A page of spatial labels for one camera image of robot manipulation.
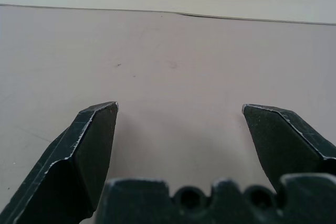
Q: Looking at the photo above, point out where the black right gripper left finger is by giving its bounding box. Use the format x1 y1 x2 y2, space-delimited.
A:
0 101 119 224

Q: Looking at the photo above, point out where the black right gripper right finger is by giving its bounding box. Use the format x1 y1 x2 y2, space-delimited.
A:
241 104 336 193

